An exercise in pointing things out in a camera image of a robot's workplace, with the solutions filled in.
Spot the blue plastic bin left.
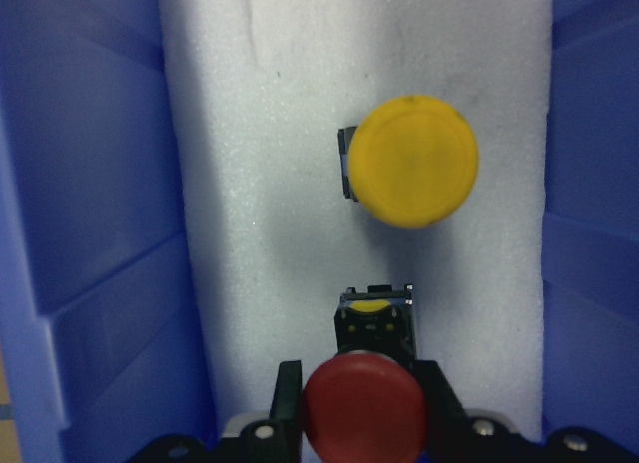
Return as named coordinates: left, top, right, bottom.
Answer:
left=1, top=0, right=638, bottom=462

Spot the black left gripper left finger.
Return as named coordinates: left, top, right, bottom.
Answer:
left=240, top=360, right=303, bottom=463

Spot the yellow mushroom push button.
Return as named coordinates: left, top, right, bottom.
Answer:
left=337, top=95, right=479, bottom=229

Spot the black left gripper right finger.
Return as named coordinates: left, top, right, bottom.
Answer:
left=411, top=358, right=520, bottom=463

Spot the red mushroom push button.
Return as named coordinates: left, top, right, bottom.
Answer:
left=303, top=353, right=428, bottom=462

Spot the white foam pad left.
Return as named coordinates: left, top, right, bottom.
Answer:
left=159, top=0, right=551, bottom=438

